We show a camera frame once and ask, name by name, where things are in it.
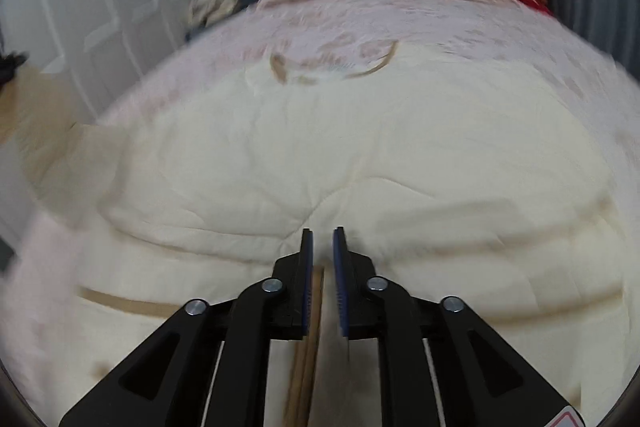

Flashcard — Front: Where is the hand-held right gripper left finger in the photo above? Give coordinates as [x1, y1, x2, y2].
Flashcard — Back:
[59, 229, 315, 427]

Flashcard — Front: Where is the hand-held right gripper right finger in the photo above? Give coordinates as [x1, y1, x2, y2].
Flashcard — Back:
[333, 227, 587, 427]

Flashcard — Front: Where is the pile of cream clothes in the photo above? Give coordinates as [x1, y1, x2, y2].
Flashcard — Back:
[187, 0, 242, 28]

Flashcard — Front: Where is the cream quilted garment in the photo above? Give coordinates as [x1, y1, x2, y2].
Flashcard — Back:
[0, 41, 640, 427]

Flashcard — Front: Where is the bed with pink butterfly sheet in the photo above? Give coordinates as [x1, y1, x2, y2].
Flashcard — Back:
[0, 0, 640, 358]

